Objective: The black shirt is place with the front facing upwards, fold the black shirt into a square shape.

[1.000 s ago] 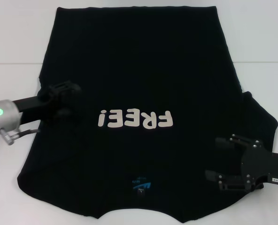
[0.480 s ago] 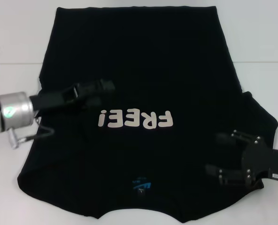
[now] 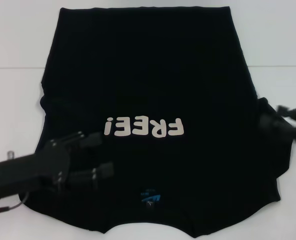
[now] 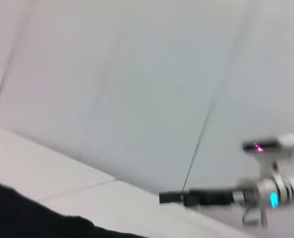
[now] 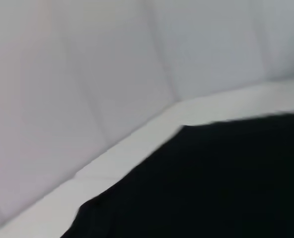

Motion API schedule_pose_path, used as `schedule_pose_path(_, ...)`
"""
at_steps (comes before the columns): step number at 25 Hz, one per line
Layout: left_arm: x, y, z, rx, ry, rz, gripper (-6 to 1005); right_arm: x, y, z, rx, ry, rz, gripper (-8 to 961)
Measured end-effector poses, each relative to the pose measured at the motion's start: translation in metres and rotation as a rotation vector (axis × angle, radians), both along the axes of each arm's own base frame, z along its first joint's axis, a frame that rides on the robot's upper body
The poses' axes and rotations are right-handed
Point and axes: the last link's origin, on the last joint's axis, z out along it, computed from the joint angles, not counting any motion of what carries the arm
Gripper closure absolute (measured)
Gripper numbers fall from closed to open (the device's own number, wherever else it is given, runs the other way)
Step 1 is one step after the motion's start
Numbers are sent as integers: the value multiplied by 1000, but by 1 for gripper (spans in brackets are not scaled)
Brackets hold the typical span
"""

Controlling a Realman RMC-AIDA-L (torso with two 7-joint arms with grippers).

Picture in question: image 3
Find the black shirt with FREE print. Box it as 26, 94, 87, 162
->
19, 6, 296, 240

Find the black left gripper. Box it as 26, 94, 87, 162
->
0, 130, 115, 201

